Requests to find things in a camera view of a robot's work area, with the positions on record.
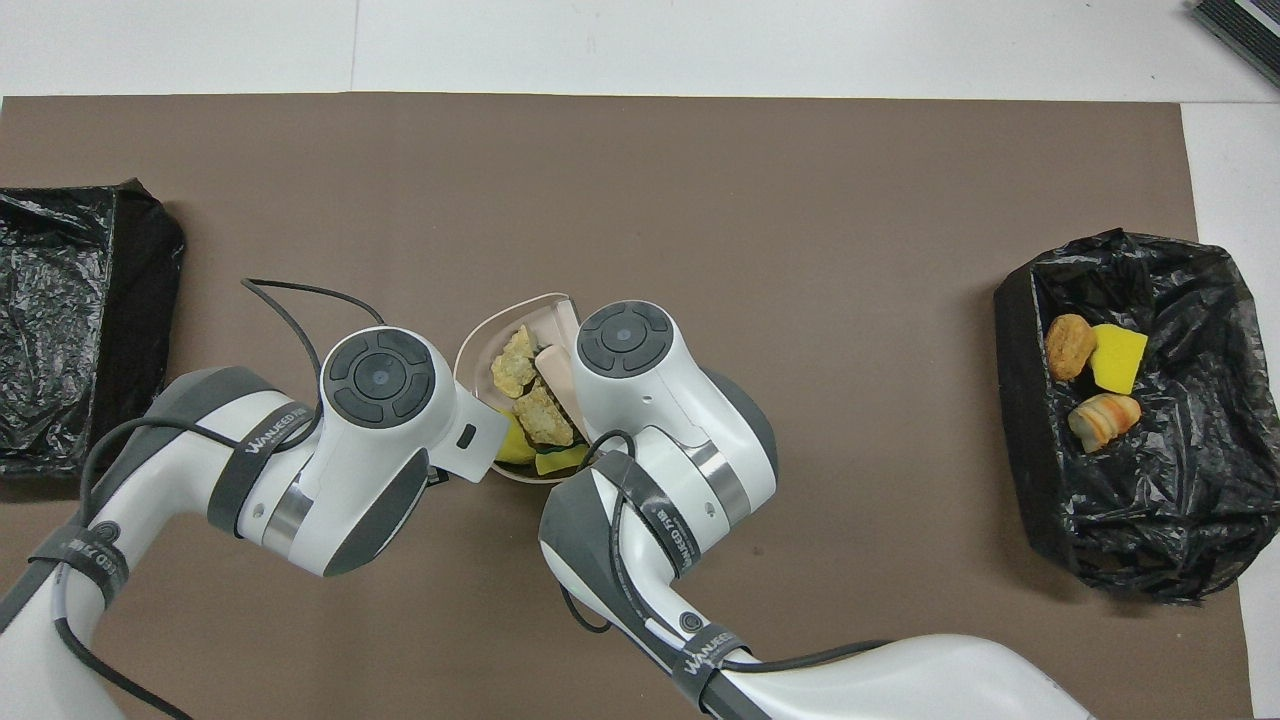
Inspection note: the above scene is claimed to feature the small yellow sponge wedge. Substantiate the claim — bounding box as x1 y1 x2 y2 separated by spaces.
496 408 538 465

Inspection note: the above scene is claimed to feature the small beige foam chunk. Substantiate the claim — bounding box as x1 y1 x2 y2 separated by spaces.
513 378 577 449

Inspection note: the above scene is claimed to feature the green and yellow sponge piece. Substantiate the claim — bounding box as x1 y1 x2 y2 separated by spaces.
535 443 592 477

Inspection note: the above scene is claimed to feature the beige plastic dustpan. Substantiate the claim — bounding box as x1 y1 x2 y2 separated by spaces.
453 292 593 488

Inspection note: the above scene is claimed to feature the brown bread roll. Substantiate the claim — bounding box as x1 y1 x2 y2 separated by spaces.
1045 313 1098 382

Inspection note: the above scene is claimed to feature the orange striped bread piece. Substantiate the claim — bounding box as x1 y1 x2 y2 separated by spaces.
1067 393 1142 454

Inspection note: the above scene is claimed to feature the large yellow sponge wedge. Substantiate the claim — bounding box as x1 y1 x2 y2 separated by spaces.
1089 323 1149 396

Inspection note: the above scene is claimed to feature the bin wrapped in black bag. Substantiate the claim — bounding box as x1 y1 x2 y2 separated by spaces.
0 180 187 478

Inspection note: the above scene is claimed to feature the open bin with black bag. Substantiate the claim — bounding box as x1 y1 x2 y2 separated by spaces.
993 228 1263 603

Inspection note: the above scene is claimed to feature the large pale yellow foam chunk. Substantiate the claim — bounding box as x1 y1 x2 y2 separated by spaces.
490 325 542 399

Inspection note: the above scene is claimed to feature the brown table mat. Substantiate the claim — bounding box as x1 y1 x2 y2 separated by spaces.
0 93 1256 720

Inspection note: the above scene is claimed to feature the grey ribbed device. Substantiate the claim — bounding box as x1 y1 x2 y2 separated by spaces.
1190 0 1280 89

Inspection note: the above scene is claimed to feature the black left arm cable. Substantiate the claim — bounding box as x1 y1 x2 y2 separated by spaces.
55 278 386 720

